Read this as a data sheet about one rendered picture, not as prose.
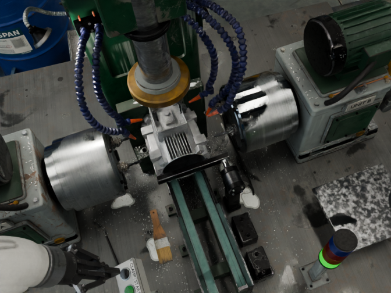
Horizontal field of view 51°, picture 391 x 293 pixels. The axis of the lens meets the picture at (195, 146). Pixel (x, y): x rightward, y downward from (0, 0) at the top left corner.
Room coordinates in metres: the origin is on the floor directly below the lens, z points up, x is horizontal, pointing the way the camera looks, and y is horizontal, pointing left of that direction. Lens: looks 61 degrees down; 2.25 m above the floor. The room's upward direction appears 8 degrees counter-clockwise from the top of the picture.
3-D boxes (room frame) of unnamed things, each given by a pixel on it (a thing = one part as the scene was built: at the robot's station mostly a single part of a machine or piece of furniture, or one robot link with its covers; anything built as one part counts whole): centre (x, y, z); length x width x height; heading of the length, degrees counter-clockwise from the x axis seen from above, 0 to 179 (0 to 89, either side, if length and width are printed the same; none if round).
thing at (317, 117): (0.85, -0.51, 0.99); 0.35 x 0.31 x 0.37; 102
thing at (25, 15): (0.89, 0.35, 1.46); 0.18 x 0.11 x 0.13; 12
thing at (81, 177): (0.64, 0.41, 1.04); 0.37 x 0.25 x 0.25; 102
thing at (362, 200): (0.43, -0.54, 0.86); 0.27 x 0.24 x 0.12; 102
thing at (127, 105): (0.87, 0.10, 0.97); 0.30 x 0.11 x 0.34; 102
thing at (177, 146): (0.72, 0.07, 1.01); 0.20 x 0.19 x 0.19; 12
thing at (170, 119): (0.76, 0.08, 1.11); 0.12 x 0.11 x 0.07; 12
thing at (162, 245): (0.47, 0.17, 0.80); 0.21 x 0.05 x 0.01; 10
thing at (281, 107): (0.79, -0.26, 1.04); 0.41 x 0.25 x 0.25; 102
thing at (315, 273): (0.26, -0.34, 1.01); 0.08 x 0.08 x 0.42; 12
